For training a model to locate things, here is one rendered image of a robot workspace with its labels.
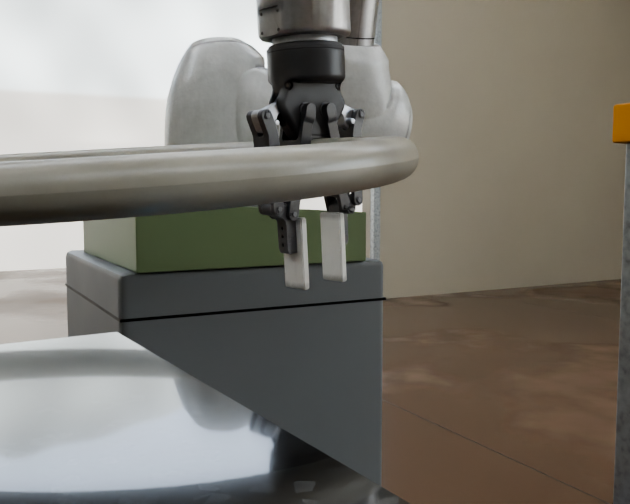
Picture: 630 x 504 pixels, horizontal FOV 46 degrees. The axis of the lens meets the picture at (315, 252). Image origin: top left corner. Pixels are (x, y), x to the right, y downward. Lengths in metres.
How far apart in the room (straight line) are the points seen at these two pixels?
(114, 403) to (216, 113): 0.88
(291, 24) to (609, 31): 7.18
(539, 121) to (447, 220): 1.33
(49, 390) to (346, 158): 0.20
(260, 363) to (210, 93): 0.41
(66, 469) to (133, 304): 0.75
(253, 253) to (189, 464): 0.80
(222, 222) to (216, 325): 0.14
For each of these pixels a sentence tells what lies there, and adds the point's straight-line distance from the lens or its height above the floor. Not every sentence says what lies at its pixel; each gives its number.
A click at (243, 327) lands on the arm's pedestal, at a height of 0.72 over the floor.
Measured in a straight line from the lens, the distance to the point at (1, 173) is 0.37.
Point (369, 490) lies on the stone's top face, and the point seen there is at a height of 0.83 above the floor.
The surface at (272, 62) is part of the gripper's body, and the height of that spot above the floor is 1.03.
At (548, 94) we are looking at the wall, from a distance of 7.19.
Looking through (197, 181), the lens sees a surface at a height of 0.91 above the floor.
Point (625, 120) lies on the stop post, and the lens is 1.68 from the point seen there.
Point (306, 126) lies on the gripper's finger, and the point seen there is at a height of 0.97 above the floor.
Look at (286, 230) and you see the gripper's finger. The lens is 0.71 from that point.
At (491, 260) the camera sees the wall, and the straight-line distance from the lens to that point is 6.74.
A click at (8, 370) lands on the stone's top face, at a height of 0.83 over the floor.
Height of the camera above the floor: 0.91
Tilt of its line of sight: 5 degrees down
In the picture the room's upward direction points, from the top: straight up
